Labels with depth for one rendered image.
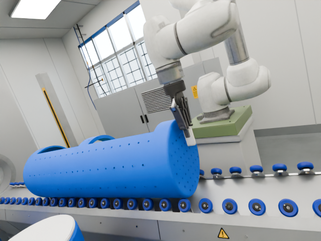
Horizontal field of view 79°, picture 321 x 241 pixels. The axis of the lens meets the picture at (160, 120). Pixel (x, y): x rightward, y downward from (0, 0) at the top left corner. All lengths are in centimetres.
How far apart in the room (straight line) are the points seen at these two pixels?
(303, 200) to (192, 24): 60
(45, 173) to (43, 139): 450
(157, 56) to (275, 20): 275
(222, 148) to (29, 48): 549
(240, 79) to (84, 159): 84
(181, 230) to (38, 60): 561
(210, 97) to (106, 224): 82
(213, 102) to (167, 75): 56
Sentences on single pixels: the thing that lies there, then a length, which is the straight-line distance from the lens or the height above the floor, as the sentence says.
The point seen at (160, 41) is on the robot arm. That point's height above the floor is 149.
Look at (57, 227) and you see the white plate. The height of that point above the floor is 104.
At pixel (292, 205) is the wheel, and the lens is 65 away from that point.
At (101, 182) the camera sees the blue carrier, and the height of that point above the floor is 109.
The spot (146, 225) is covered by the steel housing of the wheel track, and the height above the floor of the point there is 89.
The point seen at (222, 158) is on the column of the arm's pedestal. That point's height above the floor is 86.
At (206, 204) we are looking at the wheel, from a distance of 68.
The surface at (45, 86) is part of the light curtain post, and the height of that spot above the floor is 160.
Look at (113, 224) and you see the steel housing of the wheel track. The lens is 95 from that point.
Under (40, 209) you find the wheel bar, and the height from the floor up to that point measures 92.
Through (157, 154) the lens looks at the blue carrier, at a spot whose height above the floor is 117.
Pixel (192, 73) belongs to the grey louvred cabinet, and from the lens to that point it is 224.
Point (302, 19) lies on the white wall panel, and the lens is 326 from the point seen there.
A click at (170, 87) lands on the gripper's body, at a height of 135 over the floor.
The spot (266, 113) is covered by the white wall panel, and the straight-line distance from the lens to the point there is 346.
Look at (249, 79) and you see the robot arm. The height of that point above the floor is 125.
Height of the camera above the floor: 138
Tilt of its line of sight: 11 degrees down
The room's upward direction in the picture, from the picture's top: 18 degrees counter-clockwise
